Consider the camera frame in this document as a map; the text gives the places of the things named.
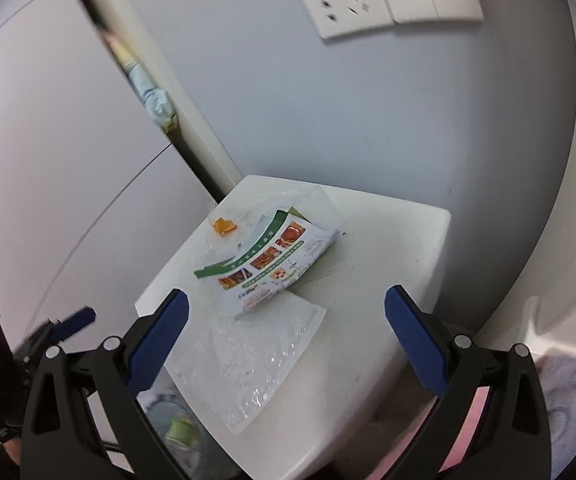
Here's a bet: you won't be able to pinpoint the white bubble mailer bag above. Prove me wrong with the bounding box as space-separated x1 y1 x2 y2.
172 292 326 434

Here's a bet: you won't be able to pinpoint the clear plastic wrapper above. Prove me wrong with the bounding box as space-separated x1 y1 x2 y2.
202 184 347 261

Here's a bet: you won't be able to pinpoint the green white snack bag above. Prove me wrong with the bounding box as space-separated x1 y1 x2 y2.
194 208 339 320

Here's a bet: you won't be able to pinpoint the clear plastic bottle green label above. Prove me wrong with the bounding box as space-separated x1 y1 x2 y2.
166 418 200 448

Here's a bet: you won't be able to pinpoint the trash bin with plastic liner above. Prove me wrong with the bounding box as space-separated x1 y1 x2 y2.
137 368 241 479

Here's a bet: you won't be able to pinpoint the white wardrobe door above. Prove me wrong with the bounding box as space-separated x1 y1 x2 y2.
0 0 214 351

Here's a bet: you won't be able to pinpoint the pink pillow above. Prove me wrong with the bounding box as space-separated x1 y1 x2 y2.
366 387 489 480

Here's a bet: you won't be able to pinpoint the white bedside table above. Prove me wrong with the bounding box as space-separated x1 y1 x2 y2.
136 176 451 479

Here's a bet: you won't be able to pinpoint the lavender patterned bed blanket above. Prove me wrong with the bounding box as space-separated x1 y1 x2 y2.
538 354 576 479

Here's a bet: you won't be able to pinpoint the small orange wrapper scrap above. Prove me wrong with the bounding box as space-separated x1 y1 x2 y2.
212 217 238 237

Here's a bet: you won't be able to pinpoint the light blue hanging clothes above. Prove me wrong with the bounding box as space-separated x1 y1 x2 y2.
100 29 178 133

